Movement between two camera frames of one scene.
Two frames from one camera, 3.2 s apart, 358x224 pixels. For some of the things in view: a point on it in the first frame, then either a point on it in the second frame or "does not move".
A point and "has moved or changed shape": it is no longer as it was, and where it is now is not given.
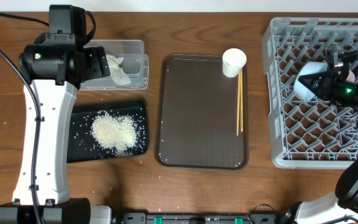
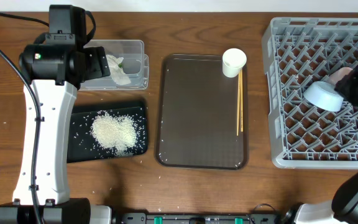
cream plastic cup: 233,60 does not move
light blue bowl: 307,69 has moved or changed shape
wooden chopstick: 242,99 does not move
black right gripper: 325,86 -> 344,86
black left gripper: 99,65 does not move
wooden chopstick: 238,102 does not move
